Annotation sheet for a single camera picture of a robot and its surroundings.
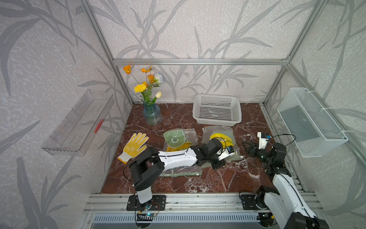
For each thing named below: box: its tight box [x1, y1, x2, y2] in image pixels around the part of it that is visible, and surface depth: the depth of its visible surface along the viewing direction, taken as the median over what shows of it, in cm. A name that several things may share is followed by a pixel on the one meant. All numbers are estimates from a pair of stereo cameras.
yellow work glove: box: [117, 132, 150, 165], surface depth 98 cm
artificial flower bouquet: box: [122, 64, 164, 105], surface depth 96 cm
